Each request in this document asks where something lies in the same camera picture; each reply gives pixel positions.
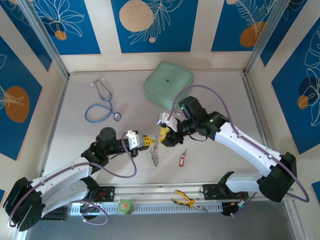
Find clear plastic zip bag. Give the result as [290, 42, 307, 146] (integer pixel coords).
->
[149, 133, 161, 168]

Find key with red tag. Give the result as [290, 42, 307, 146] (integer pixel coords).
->
[178, 149, 188, 168]

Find blue stethoscope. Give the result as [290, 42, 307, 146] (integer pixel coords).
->
[84, 79, 122, 124]

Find green zip pouch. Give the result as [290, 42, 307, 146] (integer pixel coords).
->
[143, 61, 195, 111]

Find green tape roll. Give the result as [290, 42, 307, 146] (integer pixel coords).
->
[117, 199, 133, 215]

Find black ribbed block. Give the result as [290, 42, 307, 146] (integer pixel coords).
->
[44, 208, 69, 222]

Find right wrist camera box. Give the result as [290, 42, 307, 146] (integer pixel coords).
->
[156, 112, 179, 133]

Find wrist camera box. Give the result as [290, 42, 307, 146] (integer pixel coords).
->
[126, 129, 146, 150]
[156, 112, 179, 133]

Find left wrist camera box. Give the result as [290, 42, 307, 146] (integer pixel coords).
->
[126, 129, 146, 150]

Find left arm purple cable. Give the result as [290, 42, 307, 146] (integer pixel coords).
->
[7, 131, 138, 228]

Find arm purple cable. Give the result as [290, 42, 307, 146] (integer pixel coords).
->
[7, 131, 138, 228]
[169, 84, 311, 218]

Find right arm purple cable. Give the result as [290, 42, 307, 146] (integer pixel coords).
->
[169, 84, 311, 218]

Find aluminium rail frame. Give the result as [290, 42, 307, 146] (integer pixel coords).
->
[21, 179, 294, 205]

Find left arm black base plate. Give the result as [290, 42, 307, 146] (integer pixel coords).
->
[84, 185, 116, 204]

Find left aluminium side rail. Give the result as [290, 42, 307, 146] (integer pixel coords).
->
[37, 73, 71, 186]

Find aluminium side rail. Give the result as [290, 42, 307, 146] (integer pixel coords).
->
[37, 73, 71, 186]
[241, 71, 280, 181]

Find right aluminium side rail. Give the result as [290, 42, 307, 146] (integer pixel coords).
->
[241, 71, 280, 181]

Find yellow handled pliers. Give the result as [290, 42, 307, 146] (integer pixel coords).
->
[171, 189, 209, 213]

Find slotted grey cable duct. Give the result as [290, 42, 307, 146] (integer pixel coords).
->
[69, 201, 223, 216]

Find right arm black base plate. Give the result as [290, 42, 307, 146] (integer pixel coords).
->
[201, 183, 250, 201]

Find right aluminium corner post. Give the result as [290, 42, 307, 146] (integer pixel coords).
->
[242, 0, 289, 76]

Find aluminium corner post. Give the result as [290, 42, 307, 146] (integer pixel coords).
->
[242, 0, 289, 76]
[16, 0, 71, 80]

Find left aluminium corner post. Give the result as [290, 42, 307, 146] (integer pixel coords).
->
[16, 0, 71, 80]

